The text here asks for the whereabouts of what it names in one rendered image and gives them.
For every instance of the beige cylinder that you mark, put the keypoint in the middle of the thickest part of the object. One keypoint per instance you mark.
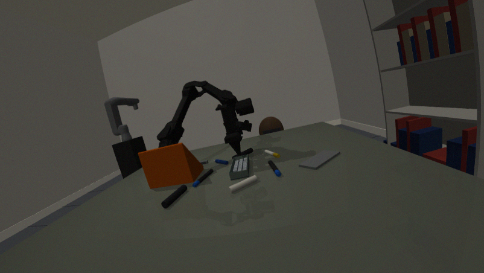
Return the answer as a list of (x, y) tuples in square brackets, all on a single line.
[(242, 184)]

